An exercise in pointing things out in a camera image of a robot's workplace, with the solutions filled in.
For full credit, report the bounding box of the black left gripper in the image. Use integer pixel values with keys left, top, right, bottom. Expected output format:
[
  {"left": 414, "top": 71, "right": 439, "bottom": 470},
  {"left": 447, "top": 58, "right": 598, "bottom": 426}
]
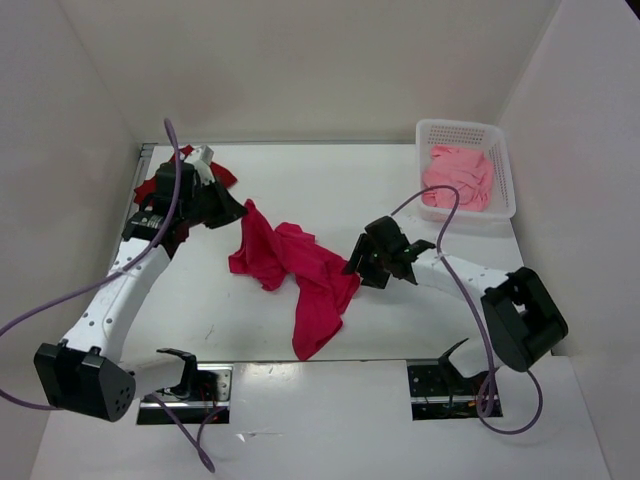
[{"left": 183, "top": 174, "right": 249, "bottom": 229}]

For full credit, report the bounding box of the magenta t shirt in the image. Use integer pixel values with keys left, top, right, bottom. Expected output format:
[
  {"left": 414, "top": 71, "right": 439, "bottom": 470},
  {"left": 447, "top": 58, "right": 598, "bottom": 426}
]
[{"left": 228, "top": 199, "right": 360, "bottom": 361}]

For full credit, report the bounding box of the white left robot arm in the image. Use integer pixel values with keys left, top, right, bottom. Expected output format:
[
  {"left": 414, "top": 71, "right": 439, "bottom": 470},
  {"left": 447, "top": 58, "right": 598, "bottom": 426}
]
[{"left": 34, "top": 149, "right": 247, "bottom": 422}]

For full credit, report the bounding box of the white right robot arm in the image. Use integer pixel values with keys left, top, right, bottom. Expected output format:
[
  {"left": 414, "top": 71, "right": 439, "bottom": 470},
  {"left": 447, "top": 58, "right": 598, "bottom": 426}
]
[{"left": 343, "top": 216, "right": 568, "bottom": 393}]

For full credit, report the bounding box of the dark red folded t shirt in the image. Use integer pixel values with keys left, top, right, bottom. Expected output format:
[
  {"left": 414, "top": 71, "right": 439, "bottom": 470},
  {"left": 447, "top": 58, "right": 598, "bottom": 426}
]
[{"left": 134, "top": 145, "right": 247, "bottom": 229}]

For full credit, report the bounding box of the light pink t shirt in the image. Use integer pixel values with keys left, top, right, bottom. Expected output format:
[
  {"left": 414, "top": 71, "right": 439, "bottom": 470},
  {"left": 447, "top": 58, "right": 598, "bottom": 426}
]
[{"left": 422, "top": 145, "right": 494, "bottom": 212}]

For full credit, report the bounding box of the white plastic basket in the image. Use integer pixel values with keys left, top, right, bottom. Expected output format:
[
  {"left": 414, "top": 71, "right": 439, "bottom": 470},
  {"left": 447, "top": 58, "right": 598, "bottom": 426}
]
[{"left": 416, "top": 119, "right": 516, "bottom": 223}]

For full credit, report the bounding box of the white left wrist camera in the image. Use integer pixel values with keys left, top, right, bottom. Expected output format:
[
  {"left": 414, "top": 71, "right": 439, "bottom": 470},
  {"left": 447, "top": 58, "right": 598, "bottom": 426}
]
[{"left": 185, "top": 145, "right": 214, "bottom": 168}]

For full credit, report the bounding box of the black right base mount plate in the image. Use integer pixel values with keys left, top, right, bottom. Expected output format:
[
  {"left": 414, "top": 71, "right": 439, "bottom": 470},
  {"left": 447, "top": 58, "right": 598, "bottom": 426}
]
[{"left": 407, "top": 359, "right": 487, "bottom": 421}]

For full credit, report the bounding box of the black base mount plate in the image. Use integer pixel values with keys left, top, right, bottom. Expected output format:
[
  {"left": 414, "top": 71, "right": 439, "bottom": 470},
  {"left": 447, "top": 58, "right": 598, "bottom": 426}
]
[
  {"left": 407, "top": 359, "right": 487, "bottom": 421},
  {"left": 135, "top": 360, "right": 234, "bottom": 426}
]

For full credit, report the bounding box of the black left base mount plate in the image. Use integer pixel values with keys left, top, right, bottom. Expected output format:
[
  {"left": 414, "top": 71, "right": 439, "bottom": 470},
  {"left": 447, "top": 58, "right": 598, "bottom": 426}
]
[{"left": 135, "top": 360, "right": 234, "bottom": 426}]

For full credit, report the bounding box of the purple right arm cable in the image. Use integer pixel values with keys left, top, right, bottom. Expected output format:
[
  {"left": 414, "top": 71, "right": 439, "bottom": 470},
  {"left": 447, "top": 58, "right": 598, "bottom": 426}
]
[{"left": 389, "top": 185, "right": 545, "bottom": 435}]

